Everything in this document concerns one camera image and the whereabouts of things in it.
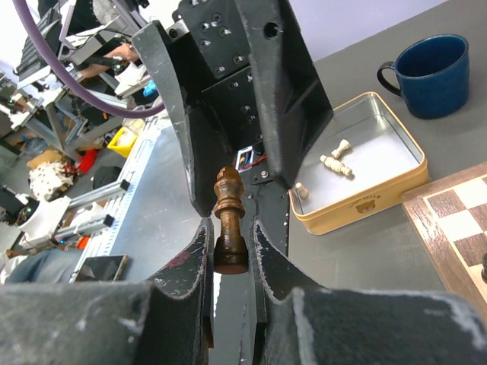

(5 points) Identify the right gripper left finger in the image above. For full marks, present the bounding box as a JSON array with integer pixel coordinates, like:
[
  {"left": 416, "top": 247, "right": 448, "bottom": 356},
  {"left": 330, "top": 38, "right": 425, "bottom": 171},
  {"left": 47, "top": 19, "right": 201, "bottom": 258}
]
[{"left": 1, "top": 218, "right": 214, "bottom": 364}]

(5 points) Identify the wooden chess board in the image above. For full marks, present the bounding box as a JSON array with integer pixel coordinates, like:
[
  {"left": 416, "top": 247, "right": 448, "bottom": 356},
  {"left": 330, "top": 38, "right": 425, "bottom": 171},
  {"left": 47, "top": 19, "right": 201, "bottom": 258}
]
[{"left": 403, "top": 163, "right": 486, "bottom": 311}]

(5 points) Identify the white cable duct strip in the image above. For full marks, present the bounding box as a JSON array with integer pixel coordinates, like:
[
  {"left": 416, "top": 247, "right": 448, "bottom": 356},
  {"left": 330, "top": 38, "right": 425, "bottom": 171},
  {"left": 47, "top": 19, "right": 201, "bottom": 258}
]
[{"left": 68, "top": 125, "right": 161, "bottom": 284}]

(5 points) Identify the light piece lying in tin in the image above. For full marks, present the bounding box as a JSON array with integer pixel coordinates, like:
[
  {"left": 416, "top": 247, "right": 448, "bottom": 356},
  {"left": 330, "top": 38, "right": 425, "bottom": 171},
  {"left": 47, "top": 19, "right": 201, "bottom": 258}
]
[{"left": 320, "top": 155, "right": 353, "bottom": 177}]

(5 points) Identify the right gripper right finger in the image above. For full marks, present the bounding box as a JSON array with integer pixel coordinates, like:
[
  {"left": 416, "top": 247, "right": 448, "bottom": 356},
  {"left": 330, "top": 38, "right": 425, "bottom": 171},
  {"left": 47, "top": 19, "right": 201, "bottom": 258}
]
[{"left": 253, "top": 221, "right": 486, "bottom": 364}]

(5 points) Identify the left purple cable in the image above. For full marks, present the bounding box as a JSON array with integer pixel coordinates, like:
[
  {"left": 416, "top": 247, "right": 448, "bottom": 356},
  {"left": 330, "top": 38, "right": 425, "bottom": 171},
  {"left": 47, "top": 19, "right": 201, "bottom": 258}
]
[{"left": 11, "top": 0, "right": 168, "bottom": 119}]

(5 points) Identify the square metal tin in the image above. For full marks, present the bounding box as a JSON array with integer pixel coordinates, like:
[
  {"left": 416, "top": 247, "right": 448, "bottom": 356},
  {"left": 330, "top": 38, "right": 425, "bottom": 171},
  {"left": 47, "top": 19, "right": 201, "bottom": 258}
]
[{"left": 289, "top": 91, "right": 430, "bottom": 235}]

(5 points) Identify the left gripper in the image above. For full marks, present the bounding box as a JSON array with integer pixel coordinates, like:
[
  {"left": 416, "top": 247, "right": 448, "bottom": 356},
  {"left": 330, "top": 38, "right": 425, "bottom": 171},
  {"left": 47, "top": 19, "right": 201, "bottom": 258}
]
[{"left": 132, "top": 1, "right": 333, "bottom": 217}]

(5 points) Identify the light pawn in tin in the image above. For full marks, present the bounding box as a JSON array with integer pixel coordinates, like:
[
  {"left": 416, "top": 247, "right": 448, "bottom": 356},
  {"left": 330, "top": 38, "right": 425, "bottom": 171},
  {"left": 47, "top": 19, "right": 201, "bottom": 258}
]
[{"left": 331, "top": 139, "right": 351, "bottom": 159}]

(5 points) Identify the dark chess piece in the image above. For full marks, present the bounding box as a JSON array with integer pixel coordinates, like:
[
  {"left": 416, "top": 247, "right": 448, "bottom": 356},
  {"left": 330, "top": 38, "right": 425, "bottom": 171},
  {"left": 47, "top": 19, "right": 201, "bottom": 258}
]
[
  {"left": 481, "top": 253, "right": 487, "bottom": 283},
  {"left": 214, "top": 167, "right": 248, "bottom": 275}
]

